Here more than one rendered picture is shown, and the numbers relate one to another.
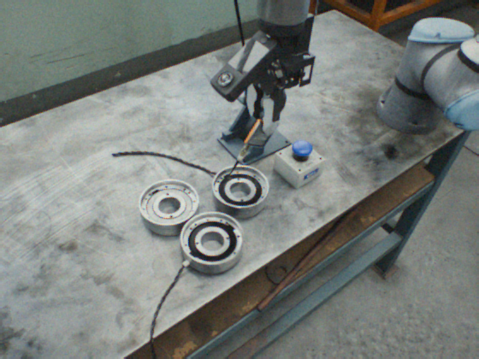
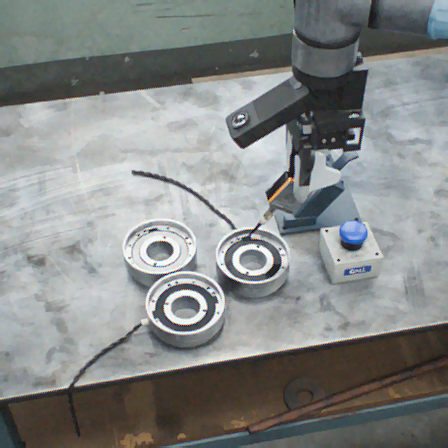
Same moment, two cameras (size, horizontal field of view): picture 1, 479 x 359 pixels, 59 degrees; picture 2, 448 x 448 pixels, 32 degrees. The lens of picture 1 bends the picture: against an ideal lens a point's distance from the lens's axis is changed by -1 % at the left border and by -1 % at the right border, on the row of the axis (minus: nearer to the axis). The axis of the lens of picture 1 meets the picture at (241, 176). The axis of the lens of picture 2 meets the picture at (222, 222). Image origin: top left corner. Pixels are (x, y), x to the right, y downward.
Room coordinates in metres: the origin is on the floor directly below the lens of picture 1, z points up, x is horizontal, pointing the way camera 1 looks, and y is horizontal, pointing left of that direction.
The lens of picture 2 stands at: (-0.13, -0.31, 1.67)
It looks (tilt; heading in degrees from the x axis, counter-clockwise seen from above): 47 degrees down; 28
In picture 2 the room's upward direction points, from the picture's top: straight up
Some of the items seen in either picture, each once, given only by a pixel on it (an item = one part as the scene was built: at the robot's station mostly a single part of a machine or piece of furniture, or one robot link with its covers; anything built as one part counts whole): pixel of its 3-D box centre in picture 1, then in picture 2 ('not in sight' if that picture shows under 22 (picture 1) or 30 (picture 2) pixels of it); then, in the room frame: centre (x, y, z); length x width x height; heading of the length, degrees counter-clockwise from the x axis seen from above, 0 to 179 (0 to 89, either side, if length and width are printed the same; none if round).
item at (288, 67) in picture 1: (280, 52); (324, 102); (0.60, -0.05, 1.07); 0.09 x 0.08 x 0.12; 128
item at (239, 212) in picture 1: (239, 192); (252, 263); (0.52, 0.00, 0.82); 0.10 x 0.10 x 0.04
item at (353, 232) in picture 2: (300, 154); (351, 240); (0.60, -0.11, 0.85); 0.04 x 0.04 x 0.05
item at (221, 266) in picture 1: (212, 244); (185, 311); (0.40, 0.04, 0.82); 0.10 x 0.10 x 0.04
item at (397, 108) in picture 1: (415, 97); not in sight; (0.82, -0.39, 0.85); 0.15 x 0.15 x 0.10
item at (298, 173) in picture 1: (301, 162); (353, 251); (0.61, -0.12, 0.82); 0.08 x 0.07 x 0.05; 130
